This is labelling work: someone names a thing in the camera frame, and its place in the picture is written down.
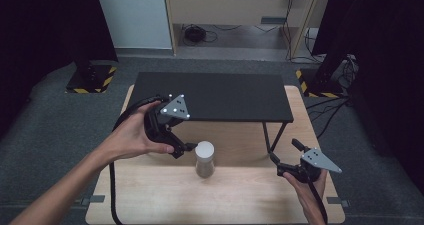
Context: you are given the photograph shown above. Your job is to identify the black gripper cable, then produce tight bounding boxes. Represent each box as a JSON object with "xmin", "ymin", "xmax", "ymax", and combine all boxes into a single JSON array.
[
  {"xmin": 307, "ymin": 180, "xmax": 329, "ymax": 225},
  {"xmin": 108, "ymin": 96, "xmax": 169, "ymax": 225}
]

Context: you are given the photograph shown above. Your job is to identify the person's right hand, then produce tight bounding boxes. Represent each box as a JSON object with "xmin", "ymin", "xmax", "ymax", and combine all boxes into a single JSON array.
[{"xmin": 282, "ymin": 169, "xmax": 329, "ymax": 225}]

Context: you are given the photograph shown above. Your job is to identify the wooden desk frame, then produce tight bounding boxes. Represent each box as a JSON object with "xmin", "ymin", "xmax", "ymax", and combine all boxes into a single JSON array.
[{"xmin": 162, "ymin": 0, "xmax": 333, "ymax": 58}]

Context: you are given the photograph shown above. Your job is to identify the white panel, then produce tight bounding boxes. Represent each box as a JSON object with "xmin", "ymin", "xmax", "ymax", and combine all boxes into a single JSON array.
[{"xmin": 94, "ymin": 0, "xmax": 173, "ymax": 50}]

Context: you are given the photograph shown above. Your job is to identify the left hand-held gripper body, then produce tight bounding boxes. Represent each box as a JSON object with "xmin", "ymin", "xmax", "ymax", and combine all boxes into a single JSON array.
[{"xmin": 143, "ymin": 94, "xmax": 191, "ymax": 154}]

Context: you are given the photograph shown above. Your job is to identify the white-lidded clear jar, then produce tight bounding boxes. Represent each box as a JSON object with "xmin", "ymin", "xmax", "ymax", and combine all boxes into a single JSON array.
[{"xmin": 194, "ymin": 140, "xmax": 216, "ymax": 179}]

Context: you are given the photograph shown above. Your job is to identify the black metal shelf rack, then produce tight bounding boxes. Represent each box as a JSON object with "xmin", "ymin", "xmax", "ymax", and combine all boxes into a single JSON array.
[{"xmin": 127, "ymin": 71, "xmax": 295, "ymax": 155}]

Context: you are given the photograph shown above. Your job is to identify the black floor cables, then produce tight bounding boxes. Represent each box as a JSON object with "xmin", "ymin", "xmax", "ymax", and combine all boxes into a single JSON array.
[{"xmin": 304, "ymin": 96, "xmax": 354, "ymax": 140}]

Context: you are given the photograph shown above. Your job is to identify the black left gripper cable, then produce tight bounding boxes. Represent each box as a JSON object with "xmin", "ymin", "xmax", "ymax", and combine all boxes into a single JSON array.
[{"xmin": 108, "ymin": 96, "xmax": 169, "ymax": 225}]

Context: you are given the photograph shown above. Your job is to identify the coiled black cable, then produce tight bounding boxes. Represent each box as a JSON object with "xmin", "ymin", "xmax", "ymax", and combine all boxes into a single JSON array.
[{"xmin": 180, "ymin": 23, "xmax": 219, "ymax": 48}]

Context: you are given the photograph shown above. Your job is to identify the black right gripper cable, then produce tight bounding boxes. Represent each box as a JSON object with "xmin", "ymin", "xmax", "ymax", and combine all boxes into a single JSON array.
[{"xmin": 307, "ymin": 180, "xmax": 329, "ymax": 225}]

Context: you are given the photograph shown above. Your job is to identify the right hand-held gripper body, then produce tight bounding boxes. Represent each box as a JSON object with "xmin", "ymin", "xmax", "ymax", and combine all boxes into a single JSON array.
[{"xmin": 276, "ymin": 147, "xmax": 343, "ymax": 184}]

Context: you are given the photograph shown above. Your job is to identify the black curtain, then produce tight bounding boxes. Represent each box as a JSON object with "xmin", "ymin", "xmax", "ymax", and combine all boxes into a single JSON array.
[
  {"xmin": 0, "ymin": 0, "xmax": 119, "ymax": 139},
  {"xmin": 311, "ymin": 0, "xmax": 424, "ymax": 196}
]

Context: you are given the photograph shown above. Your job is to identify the black yellow striped stand base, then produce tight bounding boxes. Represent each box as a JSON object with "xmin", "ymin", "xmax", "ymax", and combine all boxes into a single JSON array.
[
  {"xmin": 65, "ymin": 62, "xmax": 118, "ymax": 95},
  {"xmin": 295, "ymin": 67, "xmax": 345, "ymax": 99}
]

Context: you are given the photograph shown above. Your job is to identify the grey table bracket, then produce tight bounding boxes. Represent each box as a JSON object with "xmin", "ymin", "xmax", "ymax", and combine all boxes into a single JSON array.
[
  {"xmin": 80, "ymin": 194, "xmax": 106, "ymax": 207},
  {"xmin": 325, "ymin": 196, "xmax": 352, "ymax": 209}
]

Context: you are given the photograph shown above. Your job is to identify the person's left hand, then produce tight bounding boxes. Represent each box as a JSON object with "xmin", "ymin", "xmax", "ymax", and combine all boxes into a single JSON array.
[{"xmin": 99, "ymin": 100, "xmax": 175, "ymax": 163}]

